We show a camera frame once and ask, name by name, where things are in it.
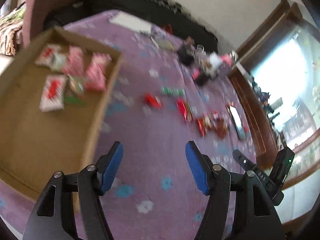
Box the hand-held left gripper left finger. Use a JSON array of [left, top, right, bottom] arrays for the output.
[[22, 141, 124, 240]]

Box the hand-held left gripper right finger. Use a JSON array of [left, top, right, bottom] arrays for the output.
[[185, 141, 285, 240]]

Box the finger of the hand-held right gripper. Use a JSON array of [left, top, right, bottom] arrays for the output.
[[232, 149, 258, 174]]

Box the cardboard box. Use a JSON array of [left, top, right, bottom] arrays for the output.
[[0, 26, 123, 202]]

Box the large white red snack packet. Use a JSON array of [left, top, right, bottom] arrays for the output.
[[39, 74, 68, 113]]

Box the small pink snack packet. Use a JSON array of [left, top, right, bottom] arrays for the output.
[[61, 46, 85, 77]]

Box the small dark red snack packet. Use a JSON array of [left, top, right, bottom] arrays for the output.
[[215, 119, 230, 139]]

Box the black smartphone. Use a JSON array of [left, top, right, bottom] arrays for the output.
[[227, 105, 247, 141]]

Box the small red emblem snack packet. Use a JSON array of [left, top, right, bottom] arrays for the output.
[[196, 112, 219, 138]]

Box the large dark red snack packet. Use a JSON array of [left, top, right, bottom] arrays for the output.
[[176, 99, 193, 123]]

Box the dark clutter on windowsill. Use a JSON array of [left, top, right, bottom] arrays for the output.
[[250, 76, 284, 137]]

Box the flat green snack packet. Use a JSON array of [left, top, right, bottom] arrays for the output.
[[63, 96, 87, 107]]

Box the long shiny red snack packet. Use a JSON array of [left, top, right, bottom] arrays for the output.
[[144, 93, 163, 110]]

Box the green twisted candy packet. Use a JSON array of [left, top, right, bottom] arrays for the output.
[[161, 87, 186, 96]]

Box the green brown snack packet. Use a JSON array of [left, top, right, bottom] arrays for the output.
[[67, 74, 86, 96]]

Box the black canister wooden lid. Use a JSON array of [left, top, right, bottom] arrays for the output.
[[177, 37, 198, 66], [192, 65, 216, 87]]

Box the pink thermos bottle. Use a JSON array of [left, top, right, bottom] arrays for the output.
[[221, 51, 238, 68]]

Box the white plastic container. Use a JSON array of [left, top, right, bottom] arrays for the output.
[[208, 52, 223, 72]]

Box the white green snack packet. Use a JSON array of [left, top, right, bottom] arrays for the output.
[[50, 51, 68, 72]]

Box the olive notebook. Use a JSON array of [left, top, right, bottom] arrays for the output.
[[156, 36, 176, 51]]

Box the white paper sheet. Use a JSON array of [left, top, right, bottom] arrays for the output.
[[109, 11, 153, 35]]

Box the black sofa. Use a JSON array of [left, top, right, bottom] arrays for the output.
[[44, 0, 218, 56]]

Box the striped knitted cloth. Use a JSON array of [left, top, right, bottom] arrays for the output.
[[0, 6, 27, 56]]

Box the wooden window frame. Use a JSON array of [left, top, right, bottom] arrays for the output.
[[227, 0, 320, 192]]

